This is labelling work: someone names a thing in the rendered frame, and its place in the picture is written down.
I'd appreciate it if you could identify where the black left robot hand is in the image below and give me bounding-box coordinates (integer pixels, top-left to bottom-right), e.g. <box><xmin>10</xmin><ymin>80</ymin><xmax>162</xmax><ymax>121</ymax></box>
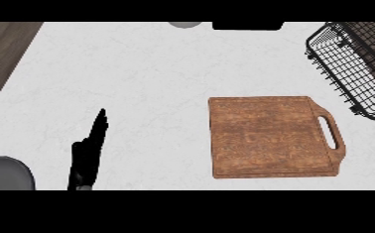
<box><xmin>66</xmin><ymin>107</ymin><xmax>109</xmax><ymax>191</ymax></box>

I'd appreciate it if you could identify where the brown wooden cutting board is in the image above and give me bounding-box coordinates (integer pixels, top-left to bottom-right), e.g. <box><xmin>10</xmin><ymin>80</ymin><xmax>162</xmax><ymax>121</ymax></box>
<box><xmin>206</xmin><ymin>95</ymin><xmax>347</xmax><ymax>179</ymax></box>

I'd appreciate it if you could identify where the grey round object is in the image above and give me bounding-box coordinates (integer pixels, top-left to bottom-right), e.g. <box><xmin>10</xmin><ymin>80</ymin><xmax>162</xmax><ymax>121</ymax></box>
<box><xmin>168</xmin><ymin>21</ymin><xmax>203</xmax><ymax>30</ymax></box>

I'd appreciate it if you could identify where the black appliance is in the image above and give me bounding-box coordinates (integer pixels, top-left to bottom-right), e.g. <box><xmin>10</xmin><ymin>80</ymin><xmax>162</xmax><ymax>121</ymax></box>
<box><xmin>211</xmin><ymin>21</ymin><xmax>284</xmax><ymax>32</ymax></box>

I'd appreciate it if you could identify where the black wire tiered basket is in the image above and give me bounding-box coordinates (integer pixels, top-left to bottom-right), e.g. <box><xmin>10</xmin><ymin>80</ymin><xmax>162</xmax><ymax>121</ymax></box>
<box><xmin>304</xmin><ymin>21</ymin><xmax>375</xmax><ymax>121</ymax></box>

